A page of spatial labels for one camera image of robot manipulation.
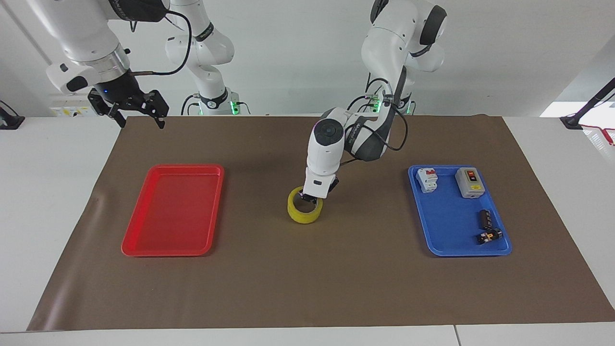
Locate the white circuit breaker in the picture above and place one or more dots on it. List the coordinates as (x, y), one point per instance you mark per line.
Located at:
(427, 179)

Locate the small black orange part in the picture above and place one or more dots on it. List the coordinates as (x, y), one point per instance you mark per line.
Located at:
(489, 236)

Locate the yellow tape roll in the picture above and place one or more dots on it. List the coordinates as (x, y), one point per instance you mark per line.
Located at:
(301, 215)

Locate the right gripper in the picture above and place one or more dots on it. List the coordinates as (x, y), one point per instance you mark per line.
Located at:
(116, 89)

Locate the red plastic tray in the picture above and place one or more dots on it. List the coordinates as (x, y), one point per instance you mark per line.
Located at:
(174, 210)

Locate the white power strip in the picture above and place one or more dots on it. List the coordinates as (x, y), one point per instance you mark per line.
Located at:
(72, 106)

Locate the black stand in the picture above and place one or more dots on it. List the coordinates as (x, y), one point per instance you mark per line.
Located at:
(588, 105)
(9, 119)

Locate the grey switch box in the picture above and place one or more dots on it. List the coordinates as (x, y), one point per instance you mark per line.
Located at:
(470, 182)

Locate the black cylindrical part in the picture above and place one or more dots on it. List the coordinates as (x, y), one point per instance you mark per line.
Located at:
(485, 218)

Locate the blue plastic tray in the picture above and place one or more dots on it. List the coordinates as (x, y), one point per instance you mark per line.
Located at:
(456, 214)

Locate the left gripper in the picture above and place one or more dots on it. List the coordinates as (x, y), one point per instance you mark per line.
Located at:
(335, 183)

